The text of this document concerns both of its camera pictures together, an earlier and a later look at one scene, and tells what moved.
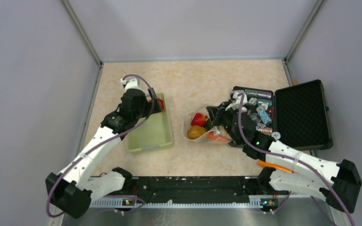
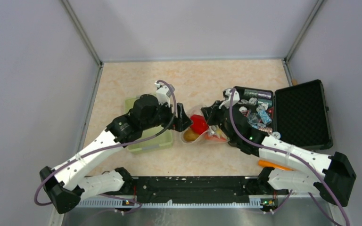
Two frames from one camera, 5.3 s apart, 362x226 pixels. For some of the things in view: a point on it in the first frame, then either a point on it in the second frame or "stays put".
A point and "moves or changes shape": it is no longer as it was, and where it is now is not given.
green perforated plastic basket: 153,133 stays put
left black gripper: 149,106 → 182,121
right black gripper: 213,110 stays put
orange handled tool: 264,164 stays put
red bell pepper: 160,100 moves or changes shape
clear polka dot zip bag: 197,125 stays put
